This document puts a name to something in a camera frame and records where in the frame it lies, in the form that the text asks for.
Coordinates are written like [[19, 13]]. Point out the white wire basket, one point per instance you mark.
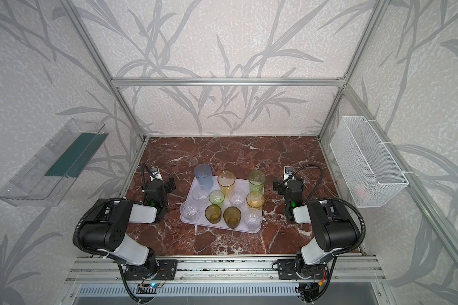
[[372, 175]]

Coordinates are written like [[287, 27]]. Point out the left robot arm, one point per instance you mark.
[[102, 230]]

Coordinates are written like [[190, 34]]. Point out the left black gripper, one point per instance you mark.
[[169, 187]]

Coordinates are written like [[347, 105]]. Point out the lavender plastic tray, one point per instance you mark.
[[202, 221]]

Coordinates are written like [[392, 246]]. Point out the small yellow cup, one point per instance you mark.
[[255, 199]]

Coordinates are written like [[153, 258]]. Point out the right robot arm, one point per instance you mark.
[[337, 225]]

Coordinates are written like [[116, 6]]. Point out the tall blue frosted cup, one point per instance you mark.
[[203, 174]]

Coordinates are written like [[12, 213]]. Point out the tall green plastic cup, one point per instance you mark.
[[257, 180]]

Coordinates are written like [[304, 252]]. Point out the small green cup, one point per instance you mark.
[[217, 197]]

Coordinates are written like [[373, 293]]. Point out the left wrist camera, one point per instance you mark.
[[155, 173]]

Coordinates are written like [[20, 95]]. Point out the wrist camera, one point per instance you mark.
[[155, 173], [288, 172]]

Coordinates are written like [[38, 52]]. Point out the tall yellow plastic cup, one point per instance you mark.
[[226, 181]]

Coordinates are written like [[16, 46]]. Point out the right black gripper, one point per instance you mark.
[[279, 186]]

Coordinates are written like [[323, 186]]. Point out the small clear faceted glass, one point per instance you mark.
[[253, 219]]

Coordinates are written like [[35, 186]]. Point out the clear plastic wall bin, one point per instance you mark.
[[48, 176]]

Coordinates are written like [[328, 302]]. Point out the clear faceted cup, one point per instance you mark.
[[200, 193]]

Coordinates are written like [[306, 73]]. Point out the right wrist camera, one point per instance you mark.
[[288, 172]]

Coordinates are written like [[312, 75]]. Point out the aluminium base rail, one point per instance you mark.
[[225, 269]]

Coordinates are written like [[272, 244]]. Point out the brown textured cup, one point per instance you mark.
[[213, 214], [232, 217]]

